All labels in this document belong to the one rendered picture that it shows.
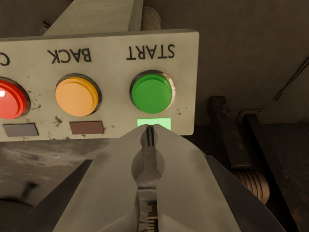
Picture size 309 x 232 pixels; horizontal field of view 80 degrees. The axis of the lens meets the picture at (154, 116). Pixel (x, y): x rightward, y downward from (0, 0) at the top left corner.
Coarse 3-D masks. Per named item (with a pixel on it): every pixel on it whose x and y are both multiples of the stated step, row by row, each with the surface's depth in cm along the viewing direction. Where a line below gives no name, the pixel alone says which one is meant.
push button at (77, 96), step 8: (64, 80) 17; (72, 80) 17; (80, 80) 17; (64, 88) 18; (72, 88) 18; (80, 88) 18; (88, 88) 18; (56, 96) 18; (64, 96) 18; (72, 96) 18; (80, 96) 18; (88, 96) 18; (96, 96) 18; (64, 104) 18; (72, 104) 18; (80, 104) 18; (88, 104) 18; (96, 104) 19; (72, 112) 19; (80, 112) 19; (88, 112) 19
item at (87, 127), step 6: (72, 126) 20; (78, 126) 20; (84, 126) 20; (90, 126) 20; (96, 126) 20; (102, 126) 20; (72, 132) 21; (78, 132) 21; (84, 132) 21; (90, 132) 21; (96, 132) 21; (102, 132) 21
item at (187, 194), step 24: (168, 144) 10; (192, 144) 10; (168, 168) 9; (192, 168) 9; (168, 192) 7; (192, 192) 7; (216, 192) 7; (168, 216) 7; (192, 216) 6; (216, 216) 6
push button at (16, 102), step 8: (0, 80) 18; (0, 88) 18; (8, 88) 18; (16, 88) 18; (0, 96) 18; (8, 96) 18; (16, 96) 18; (0, 104) 18; (8, 104) 18; (16, 104) 18; (24, 104) 19; (0, 112) 19; (8, 112) 19; (16, 112) 19
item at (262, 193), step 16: (224, 96) 99; (208, 112) 102; (224, 112) 91; (224, 128) 84; (224, 144) 79; (240, 144) 78; (224, 160) 79; (240, 160) 73; (240, 176) 67; (256, 176) 68; (256, 192) 65
